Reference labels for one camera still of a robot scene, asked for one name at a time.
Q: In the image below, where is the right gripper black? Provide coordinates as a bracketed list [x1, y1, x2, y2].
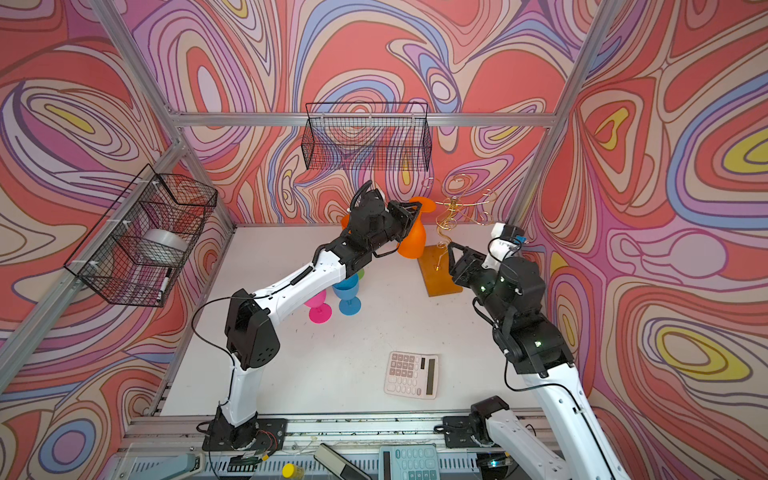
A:
[448, 240, 511, 327]

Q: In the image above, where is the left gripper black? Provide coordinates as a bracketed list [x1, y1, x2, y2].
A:
[365, 201, 423, 257]

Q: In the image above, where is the gold wire rack wooden base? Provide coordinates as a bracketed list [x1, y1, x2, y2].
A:
[417, 173, 497, 298]

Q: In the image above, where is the blue wine glass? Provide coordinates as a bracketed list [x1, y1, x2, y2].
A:
[332, 274, 362, 316]

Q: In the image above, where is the magenta wine glass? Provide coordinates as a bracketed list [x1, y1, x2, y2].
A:
[305, 290, 333, 324]

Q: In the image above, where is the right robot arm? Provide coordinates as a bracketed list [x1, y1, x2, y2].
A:
[448, 243, 629, 479]

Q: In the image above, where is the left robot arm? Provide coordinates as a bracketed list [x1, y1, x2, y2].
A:
[203, 181, 424, 452]

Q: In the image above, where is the pink calculator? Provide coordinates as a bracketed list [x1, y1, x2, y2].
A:
[384, 351, 440, 400]

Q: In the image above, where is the teal calculator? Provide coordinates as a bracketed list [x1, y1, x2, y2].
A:
[378, 445, 440, 480]

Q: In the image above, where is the black phone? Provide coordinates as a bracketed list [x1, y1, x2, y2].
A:
[313, 443, 371, 480]

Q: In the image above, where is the silver tape roll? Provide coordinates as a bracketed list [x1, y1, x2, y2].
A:
[143, 229, 188, 251]

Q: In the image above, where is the marker pen in basket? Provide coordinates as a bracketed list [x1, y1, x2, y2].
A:
[156, 268, 172, 305]

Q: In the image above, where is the black wire basket back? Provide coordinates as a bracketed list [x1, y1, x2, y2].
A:
[301, 101, 432, 172]

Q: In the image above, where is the black wire basket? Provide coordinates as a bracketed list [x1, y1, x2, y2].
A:
[301, 101, 432, 172]
[64, 165, 218, 308]

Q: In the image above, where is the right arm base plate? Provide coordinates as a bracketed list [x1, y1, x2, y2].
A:
[434, 415, 480, 449]

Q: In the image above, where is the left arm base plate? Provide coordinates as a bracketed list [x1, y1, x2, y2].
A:
[196, 416, 288, 453]

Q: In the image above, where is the black wire basket left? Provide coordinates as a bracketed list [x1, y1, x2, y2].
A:
[64, 165, 218, 308]

